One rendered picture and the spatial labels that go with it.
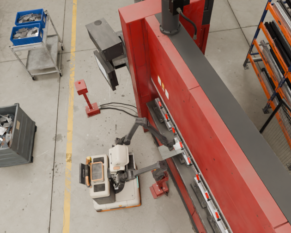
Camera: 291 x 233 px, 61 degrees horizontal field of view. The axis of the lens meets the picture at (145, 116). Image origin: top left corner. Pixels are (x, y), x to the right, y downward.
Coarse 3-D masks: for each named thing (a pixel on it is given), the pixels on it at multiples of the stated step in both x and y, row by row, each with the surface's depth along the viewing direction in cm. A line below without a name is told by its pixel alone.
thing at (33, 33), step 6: (30, 24) 451; (36, 24) 451; (12, 30) 447; (18, 30) 457; (24, 30) 448; (30, 30) 446; (36, 30) 445; (42, 30) 462; (12, 36) 443; (18, 36) 440; (24, 36) 441; (30, 36) 439; (36, 36) 432; (42, 36) 456; (12, 42) 438; (18, 42) 439; (24, 42) 441; (30, 42) 442; (36, 42) 444
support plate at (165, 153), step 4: (176, 140) 314; (160, 148) 309; (164, 148) 309; (180, 148) 308; (160, 152) 307; (164, 152) 306; (168, 152) 306; (172, 152) 306; (176, 152) 305; (180, 152) 305; (164, 156) 304; (168, 156) 303
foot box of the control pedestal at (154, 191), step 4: (152, 184) 375; (156, 184) 375; (164, 184) 374; (152, 188) 383; (156, 188) 372; (152, 192) 380; (156, 192) 369; (160, 192) 369; (168, 192) 379; (156, 196) 377
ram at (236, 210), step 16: (160, 64) 252; (160, 96) 305; (176, 96) 237; (176, 112) 259; (192, 112) 210; (176, 128) 283; (192, 128) 225; (192, 144) 245; (208, 144) 199; (208, 160) 214; (208, 176) 231; (224, 176) 190; (224, 192) 203; (240, 192) 171; (224, 208) 218; (240, 208) 182; (240, 224) 194; (256, 224) 164
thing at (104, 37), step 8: (88, 24) 295; (96, 24) 294; (104, 24) 293; (88, 32) 302; (96, 32) 287; (104, 32) 286; (112, 32) 285; (96, 40) 280; (104, 40) 279; (112, 40) 278; (120, 40) 277; (104, 48) 273; (112, 48) 276; (120, 48) 282; (104, 56) 280; (112, 56) 286; (112, 64) 354
